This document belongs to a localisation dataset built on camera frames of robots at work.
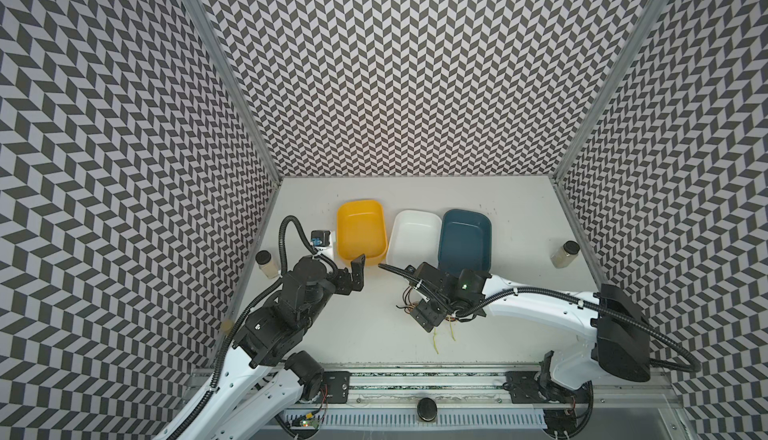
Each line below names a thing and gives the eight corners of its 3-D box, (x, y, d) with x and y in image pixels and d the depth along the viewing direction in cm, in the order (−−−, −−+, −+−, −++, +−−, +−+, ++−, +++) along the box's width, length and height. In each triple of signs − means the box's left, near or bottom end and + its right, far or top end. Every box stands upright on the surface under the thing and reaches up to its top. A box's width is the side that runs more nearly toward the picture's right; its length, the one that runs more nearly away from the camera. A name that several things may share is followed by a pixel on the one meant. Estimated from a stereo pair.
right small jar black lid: (555, 271, 96) (569, 255, 88) (549, 256, 99) (562, 240, 91) (568, 271, 96) (583, 255, 88) (562, 256, 99) (577, 240, 91)
